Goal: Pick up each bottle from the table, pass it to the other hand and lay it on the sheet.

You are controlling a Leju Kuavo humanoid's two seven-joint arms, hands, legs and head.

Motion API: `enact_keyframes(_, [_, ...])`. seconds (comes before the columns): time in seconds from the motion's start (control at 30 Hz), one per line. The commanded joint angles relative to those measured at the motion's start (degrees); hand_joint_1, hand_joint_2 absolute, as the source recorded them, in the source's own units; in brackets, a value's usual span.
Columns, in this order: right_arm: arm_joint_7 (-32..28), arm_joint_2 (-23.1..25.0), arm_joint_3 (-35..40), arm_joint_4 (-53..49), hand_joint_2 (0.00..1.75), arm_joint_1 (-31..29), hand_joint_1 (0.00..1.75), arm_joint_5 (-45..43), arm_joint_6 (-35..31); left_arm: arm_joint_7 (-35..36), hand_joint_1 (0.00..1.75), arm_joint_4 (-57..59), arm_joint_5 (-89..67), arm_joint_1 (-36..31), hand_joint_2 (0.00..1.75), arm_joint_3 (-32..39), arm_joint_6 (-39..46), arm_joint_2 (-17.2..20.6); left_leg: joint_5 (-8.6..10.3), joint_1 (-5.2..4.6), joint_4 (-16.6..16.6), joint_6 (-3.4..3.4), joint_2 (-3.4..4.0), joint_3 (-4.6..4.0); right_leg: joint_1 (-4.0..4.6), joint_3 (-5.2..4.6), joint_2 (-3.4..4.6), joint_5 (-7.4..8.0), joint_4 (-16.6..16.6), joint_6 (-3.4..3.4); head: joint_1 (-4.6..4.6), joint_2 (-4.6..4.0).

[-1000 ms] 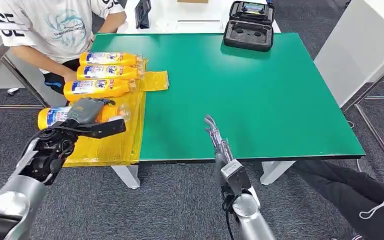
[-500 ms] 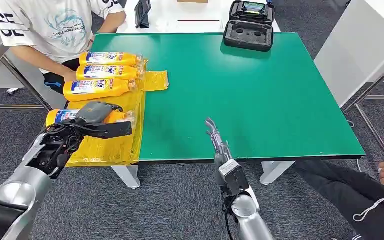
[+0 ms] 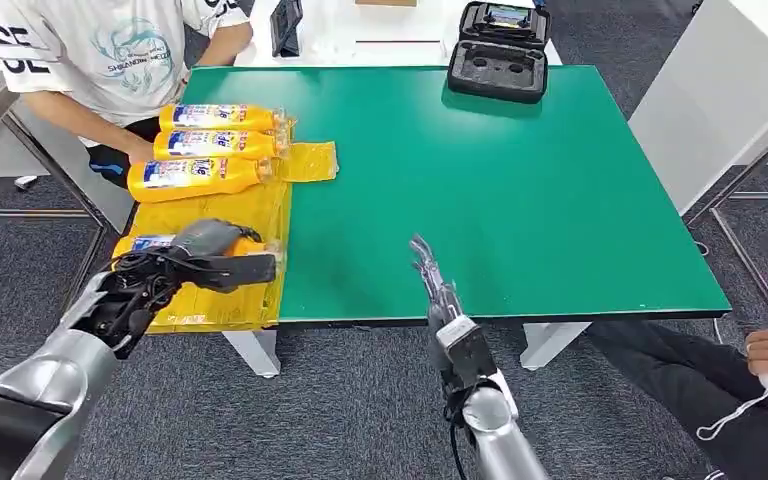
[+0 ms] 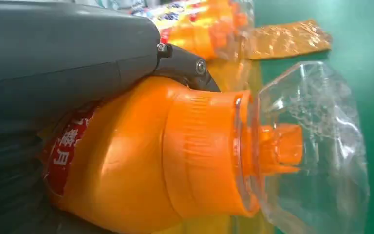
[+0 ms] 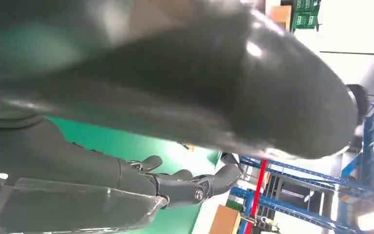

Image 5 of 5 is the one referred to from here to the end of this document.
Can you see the white table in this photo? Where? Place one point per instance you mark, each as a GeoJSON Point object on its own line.
{"type": "Point", "coordinates": [206, 213]}

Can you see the black round fixture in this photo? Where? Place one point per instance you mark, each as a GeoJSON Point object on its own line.
{"type": "Point", "coordinates": [361, 103]}

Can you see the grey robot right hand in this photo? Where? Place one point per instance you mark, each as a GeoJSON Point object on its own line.
{"type": "Point", "coordinates": [206, 80]}

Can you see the green plastic crate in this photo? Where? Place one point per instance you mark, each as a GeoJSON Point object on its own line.
{"type": "Point", "coordinates": [304, 21]}
{"type": "Point", "coordinates": [306, 5]}

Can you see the green table mat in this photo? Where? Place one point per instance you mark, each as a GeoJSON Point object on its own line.
{"type": "Point", "coordinates": [109, 142]}

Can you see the small brown cardboard box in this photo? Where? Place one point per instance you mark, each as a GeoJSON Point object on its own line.
{"type": "Point", "coordinates": [282, 16]}

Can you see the red pole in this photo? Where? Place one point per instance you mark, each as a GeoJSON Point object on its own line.
{"type": "Point", "coordinates": [256, 193]}

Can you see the blue metal rack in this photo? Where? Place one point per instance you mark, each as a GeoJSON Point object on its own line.
{"type": "Point", "coordinates": [303, 174]}

